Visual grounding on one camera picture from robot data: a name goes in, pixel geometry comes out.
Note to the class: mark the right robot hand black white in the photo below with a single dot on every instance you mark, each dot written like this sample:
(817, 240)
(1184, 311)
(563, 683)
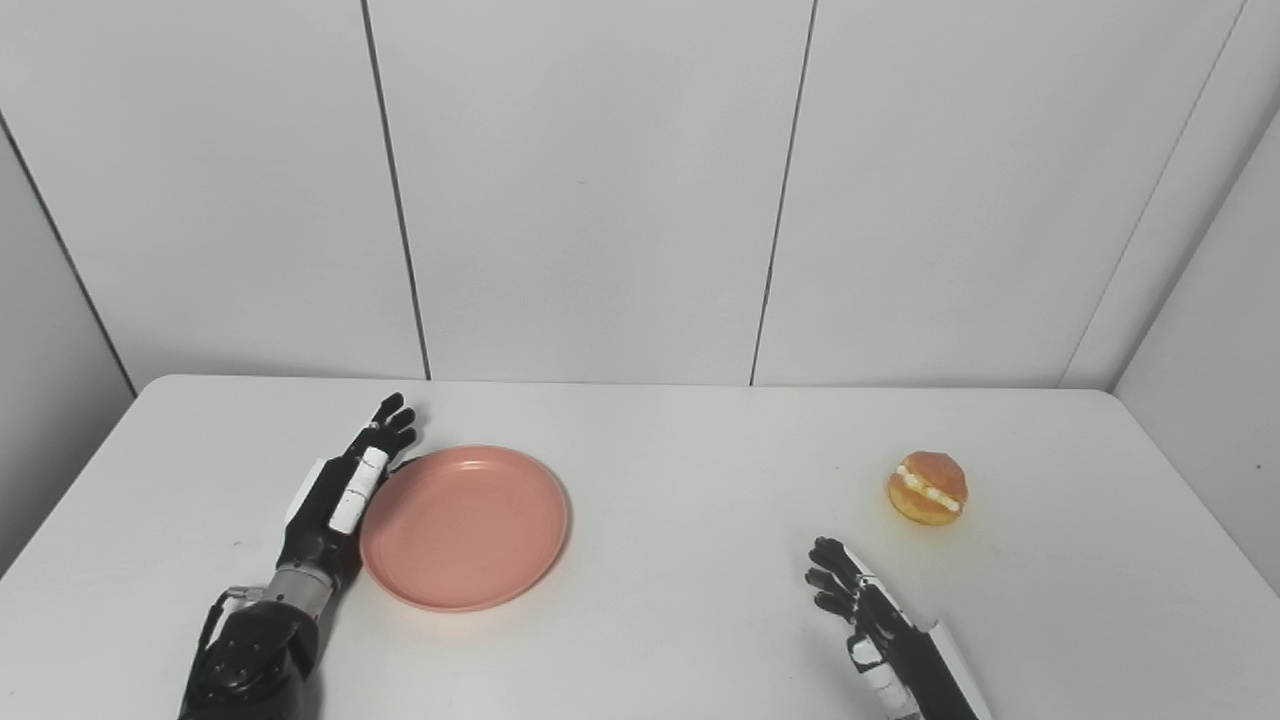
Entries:
(885, 640)

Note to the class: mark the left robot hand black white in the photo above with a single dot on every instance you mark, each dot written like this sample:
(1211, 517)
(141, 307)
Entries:
(340, 500)

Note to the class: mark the cream puff pastry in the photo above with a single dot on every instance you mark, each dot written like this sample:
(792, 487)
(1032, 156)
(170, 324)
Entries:
(928, 487)

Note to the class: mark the pink round plate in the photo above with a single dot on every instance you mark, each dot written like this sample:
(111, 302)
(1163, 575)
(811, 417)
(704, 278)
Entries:
(465, 527)

